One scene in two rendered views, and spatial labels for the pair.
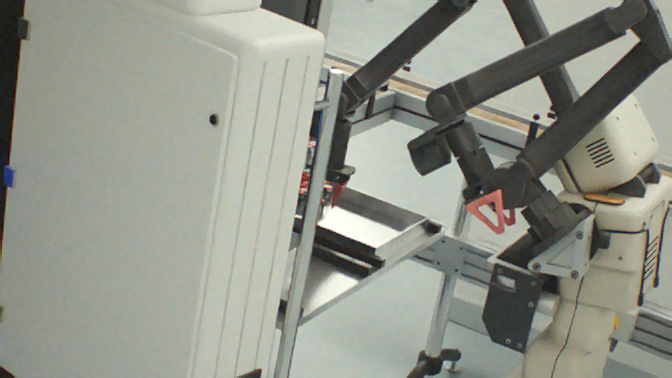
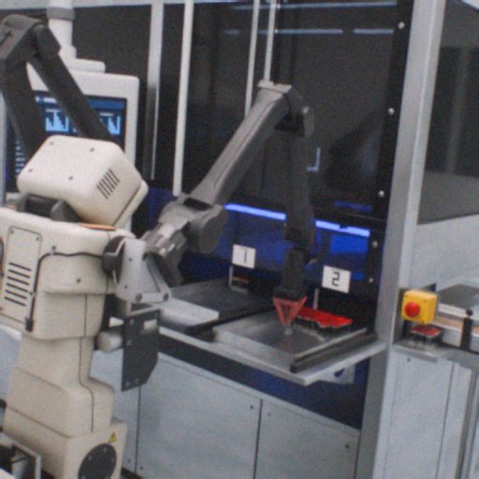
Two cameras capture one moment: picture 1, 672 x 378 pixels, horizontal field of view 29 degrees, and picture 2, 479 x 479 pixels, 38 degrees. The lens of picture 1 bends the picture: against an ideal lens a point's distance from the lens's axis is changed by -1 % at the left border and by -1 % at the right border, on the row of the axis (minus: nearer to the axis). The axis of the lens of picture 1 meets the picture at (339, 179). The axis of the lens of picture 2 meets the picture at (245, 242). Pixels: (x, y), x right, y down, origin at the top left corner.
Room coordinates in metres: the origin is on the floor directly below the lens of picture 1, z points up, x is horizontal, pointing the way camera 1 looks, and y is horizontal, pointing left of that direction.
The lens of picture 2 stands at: (3.04, -1.77, 1.47)
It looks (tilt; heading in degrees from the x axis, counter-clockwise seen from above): 11 degrees down; 102
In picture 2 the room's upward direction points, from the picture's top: 5 degrees clockwise
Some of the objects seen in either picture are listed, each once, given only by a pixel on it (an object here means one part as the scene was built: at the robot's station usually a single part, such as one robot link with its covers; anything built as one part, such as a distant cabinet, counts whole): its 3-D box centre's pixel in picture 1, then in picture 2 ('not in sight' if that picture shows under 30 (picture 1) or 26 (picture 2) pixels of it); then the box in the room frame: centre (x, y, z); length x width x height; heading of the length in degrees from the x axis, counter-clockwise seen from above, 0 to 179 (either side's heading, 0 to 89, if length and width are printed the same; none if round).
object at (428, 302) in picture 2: not in sight; (420, 306); (3.14, 0.09, 1.00); 0.08 x 0.07 x 0.07; 64
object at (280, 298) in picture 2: (330, 188); (288, 306); (2.80, 0.02, 0.96); 0.07 x 0.07 x 0.09; 78
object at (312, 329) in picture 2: (305, 198); (310, 325); (2.86, 0.07, 0.90); 0.18 x 0.02 x 0.05; 153
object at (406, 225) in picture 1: (337, 213); (291, 333); (2.82, -0.01, 0.90); 0.34 x 0.26 x 0.04; 63
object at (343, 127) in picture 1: (335, 131); (295, 257); (2.80, 0.03, 1.10); 0.07 x 0.06 x 0.07; 72
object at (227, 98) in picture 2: not in sight; (211, 96); (2.43, 0.42, 1.51); 0.47 x 0.01 x 0.59; 154
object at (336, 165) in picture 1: (332, 157); (292, 280); (2.80, 0.02, 1.03); 0.10 x 0.07 x 0.07; 78
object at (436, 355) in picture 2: not in sight; (426, 348); (3.17, 0.12, 0.87); 0.14 x 0.13 x 0.02; 64
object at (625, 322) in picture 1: (613, 319); not in sight; (3.41, -0.83, 0.50); 0.12 x 0.05 x 0.09; 64
